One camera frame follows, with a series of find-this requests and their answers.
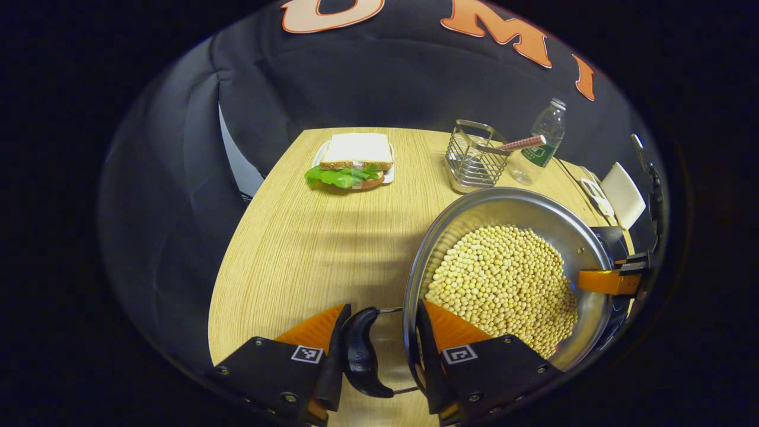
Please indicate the toy sandwich with lettuce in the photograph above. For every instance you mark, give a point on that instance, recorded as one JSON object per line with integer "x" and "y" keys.
{"x": 356, "y": 151}

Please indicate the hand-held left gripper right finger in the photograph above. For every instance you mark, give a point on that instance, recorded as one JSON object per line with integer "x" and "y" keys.
{"x": 430, "y": 367}

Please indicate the black backdrop cloth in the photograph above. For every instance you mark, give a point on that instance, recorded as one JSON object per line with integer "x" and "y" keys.
{"x": 356, "y": 77}

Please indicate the small white flat device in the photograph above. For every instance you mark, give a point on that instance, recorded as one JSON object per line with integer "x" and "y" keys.
{"x": 596, "y": 198}

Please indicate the white toaster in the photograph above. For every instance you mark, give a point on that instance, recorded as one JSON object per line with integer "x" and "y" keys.
{"x": 622, "y": 196}

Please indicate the clear plastic bottle green label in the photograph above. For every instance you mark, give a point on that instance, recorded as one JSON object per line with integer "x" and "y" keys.
{"x": 548, "y": 127}

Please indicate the red striped stick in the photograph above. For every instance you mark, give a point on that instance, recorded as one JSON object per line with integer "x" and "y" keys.
{"x": 525, "y": 142}

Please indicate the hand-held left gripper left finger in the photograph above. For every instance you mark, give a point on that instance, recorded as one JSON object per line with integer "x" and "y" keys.
{"x": 335, "y": 367}

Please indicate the heap of soybeans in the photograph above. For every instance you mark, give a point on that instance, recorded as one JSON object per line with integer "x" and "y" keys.
{"x": 504, "y": 284}

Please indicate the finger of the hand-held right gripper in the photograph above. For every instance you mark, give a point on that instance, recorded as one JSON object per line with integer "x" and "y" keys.
{"x": 605, "y": 281}

